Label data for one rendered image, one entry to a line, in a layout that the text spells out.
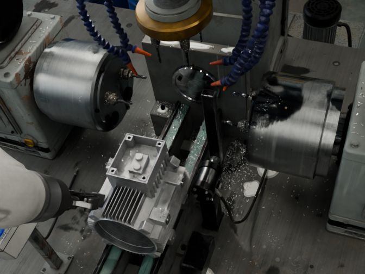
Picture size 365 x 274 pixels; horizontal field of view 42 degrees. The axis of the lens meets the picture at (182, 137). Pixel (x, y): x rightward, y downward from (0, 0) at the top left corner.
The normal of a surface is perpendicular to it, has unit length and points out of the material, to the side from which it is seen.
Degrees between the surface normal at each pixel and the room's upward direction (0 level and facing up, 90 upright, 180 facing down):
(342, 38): 0
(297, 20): 0
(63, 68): 24
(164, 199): 0
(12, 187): 72
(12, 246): 52
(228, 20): 90
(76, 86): 43
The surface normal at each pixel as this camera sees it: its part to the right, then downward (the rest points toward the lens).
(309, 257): -0.12, -0.61
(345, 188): -0.35, 0.76
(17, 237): 0.65, -0.22
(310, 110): -0.24, -0.31
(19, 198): 0.93, 0.08
